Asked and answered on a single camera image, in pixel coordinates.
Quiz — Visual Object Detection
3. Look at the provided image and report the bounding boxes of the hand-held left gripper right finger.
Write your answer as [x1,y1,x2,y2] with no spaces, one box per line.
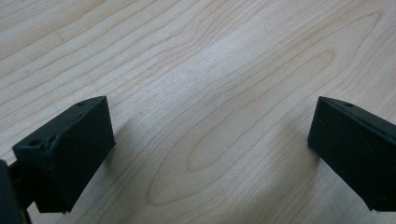
[306,95,396,214]

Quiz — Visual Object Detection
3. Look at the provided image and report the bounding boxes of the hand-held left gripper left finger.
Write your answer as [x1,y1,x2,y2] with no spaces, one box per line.
[12,95,117,215]

